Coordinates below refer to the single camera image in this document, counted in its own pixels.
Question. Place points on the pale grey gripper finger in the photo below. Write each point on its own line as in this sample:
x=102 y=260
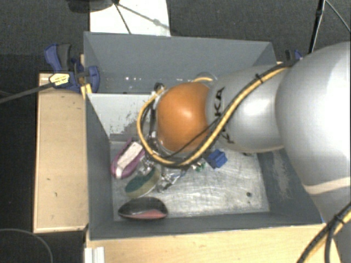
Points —
x=173 y=180
x=162 y=187

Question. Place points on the green and beige round sponge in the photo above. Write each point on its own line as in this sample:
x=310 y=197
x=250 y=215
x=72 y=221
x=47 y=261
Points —
x=141 y=184

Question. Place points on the black and red oval object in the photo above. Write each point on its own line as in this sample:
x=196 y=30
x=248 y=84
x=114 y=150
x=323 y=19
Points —
x=142 y=209

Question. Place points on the blue block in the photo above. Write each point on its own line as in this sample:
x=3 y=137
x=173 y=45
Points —
x=217 y=159

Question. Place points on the purple and white brush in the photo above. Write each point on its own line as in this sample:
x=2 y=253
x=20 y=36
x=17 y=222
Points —
x=127 y=159

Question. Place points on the pale wood board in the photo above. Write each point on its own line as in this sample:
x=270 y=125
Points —
x=61 y=157

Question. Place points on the grey metal bin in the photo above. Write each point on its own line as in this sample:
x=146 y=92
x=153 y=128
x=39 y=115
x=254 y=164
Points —
x=175 y=62

